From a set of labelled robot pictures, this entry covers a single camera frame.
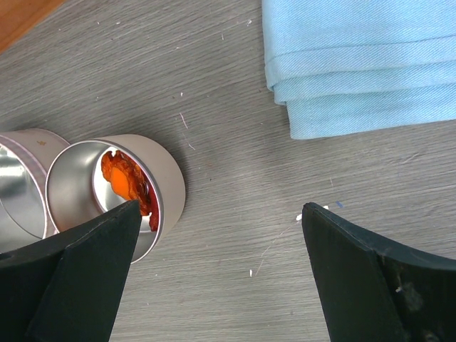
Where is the red sausage piece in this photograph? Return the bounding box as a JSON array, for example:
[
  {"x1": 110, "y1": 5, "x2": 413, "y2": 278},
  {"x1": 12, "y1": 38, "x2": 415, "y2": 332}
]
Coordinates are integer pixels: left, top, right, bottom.
[{"x1": 137, "y1": 170, "x2": 160, "y2": 232}]

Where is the short pink lunch tin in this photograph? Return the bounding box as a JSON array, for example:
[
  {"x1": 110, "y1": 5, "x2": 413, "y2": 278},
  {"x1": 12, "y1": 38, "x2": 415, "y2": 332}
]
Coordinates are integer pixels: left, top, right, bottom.
[{"x1": 45, "y1": 135, "x2": 186, "y2": 263}]

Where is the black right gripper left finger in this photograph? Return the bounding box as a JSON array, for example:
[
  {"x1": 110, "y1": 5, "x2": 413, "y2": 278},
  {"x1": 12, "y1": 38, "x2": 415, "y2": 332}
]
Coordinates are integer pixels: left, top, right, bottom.
[{"x1": 1, "y1": 201, "x2": 142, "y2": 341}]

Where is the tall pink lunch tin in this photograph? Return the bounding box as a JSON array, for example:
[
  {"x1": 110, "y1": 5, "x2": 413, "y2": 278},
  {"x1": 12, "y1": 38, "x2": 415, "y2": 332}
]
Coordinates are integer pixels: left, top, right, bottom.
[{"x1": 1, "y1": 129, "x2": 69, "y2": 254}]

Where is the orange carrot slice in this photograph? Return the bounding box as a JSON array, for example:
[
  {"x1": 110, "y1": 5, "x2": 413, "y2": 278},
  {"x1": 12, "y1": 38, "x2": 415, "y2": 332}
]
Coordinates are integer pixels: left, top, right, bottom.
[{"x1": 101, "y1": 150, "x2": 146, "y2": 200}]

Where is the wooden compartment tray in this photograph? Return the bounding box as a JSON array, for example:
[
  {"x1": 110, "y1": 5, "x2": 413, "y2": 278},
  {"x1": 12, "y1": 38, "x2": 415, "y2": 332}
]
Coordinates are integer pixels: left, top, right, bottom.
[{"x1": 0, "y1": 0, "x2": 64, "y2": 53}]

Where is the folded light blue cloth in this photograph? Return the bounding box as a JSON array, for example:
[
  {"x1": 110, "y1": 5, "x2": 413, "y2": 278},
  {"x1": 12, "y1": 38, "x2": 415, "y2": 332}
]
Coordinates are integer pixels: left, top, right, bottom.
[{"x1": 261, "y1": 1, "x2": 455, "y2": 140}]

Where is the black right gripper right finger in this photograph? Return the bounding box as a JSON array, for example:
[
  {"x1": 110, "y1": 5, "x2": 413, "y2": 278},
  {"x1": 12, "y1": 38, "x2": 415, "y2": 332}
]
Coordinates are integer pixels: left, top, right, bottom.
[{"x1": 301, "y1": 202, "x2": 455, "y2": 341}]

